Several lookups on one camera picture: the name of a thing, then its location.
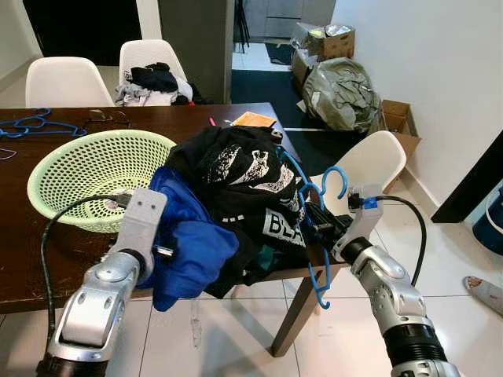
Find blue garment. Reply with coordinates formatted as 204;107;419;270
145;167;240;313

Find blue plastic hanger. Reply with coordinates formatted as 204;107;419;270
279;145;351;311
0;108;89;141

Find white plastic chair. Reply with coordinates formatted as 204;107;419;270
310;130;408;219
119;39;191;107
25;57;116;108

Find black white-printed shirt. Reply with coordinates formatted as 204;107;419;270
163;126;325;299

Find light green plastic basket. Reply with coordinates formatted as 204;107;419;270
28;130;178;234

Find open brown cardboard box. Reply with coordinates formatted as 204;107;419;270
380;100;423;158

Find orange booklet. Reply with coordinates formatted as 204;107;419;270
230;112;278;130

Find olive green stuffed bag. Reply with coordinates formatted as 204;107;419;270
303;57;387;133

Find dark wooden table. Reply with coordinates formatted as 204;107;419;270
0;102;351;358

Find dark eyeglasses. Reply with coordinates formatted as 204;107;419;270
85;110;133;128

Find black panel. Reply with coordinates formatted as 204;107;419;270
431;134;503;225

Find blue bucket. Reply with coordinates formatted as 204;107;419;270
472;185;503;256

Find person's foot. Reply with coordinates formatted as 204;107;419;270
464;275;503;315

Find pile of mixed clothes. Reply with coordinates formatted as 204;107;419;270
116;63;194;107

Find brown cardboard box with foil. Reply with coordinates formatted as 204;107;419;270
291;24;357;89

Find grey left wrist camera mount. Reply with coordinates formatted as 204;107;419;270
116;187;168;272

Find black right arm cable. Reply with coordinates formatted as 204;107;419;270
377;195;429;272

